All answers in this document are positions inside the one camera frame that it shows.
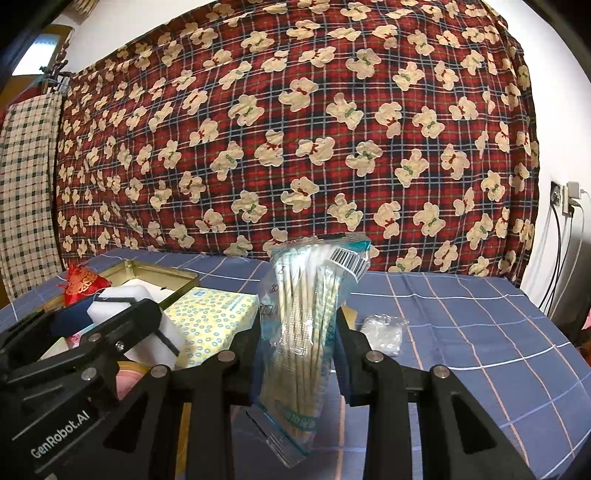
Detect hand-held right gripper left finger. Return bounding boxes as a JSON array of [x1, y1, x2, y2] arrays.
[[65, 322, 264, 480]]

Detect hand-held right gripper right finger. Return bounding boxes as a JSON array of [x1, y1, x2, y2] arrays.
[[335, 307, 539, 480]]

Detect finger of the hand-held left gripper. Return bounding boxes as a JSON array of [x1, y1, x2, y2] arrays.
[[0, 298, 182, 411], [0, 295, 139, 356]]

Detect white foam sponge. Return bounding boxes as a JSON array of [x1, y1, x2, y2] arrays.
[[87, 285, 186, 370]]

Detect red embroidered pouch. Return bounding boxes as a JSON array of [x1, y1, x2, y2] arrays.
[[58, 264, 114, 306]]

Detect gold tin box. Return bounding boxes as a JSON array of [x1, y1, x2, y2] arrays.
[[9, 259, 200, 365]]

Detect cotton swab bag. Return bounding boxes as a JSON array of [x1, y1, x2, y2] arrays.
[[247, 233, 372, 467]]

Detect clear plastic bag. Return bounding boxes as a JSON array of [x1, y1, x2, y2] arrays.
[[359, 314, 409, 356]]

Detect yellow patterned tissue pack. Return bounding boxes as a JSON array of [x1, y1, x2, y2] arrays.
[[161, 286, 260, 370]]

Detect blue plaid tablecloth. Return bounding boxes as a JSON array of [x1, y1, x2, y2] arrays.
[[0, 248, 587, 480]]

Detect cream checked cloth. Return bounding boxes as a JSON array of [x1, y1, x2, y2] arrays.
[[0, 90, 65, 301]]

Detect metal hanger hook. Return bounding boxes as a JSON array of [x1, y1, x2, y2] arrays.
[[39, 60, 72, 93]]

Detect red bear-print plaid blanket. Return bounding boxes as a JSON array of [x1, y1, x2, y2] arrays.
[[54, 0, 541, 289]]

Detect window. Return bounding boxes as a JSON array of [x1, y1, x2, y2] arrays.
[[11, 39, 70, 77]]

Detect white charger plug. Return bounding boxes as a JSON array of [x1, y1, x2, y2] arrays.
[[562, 181, 583, 215]]

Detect black cable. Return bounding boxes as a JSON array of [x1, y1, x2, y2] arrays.
[[551, 210, 574, 319], [538, 203, 561, 315]]

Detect white cable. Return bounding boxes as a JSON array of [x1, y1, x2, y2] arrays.
[[570, 187, 591, 287]]

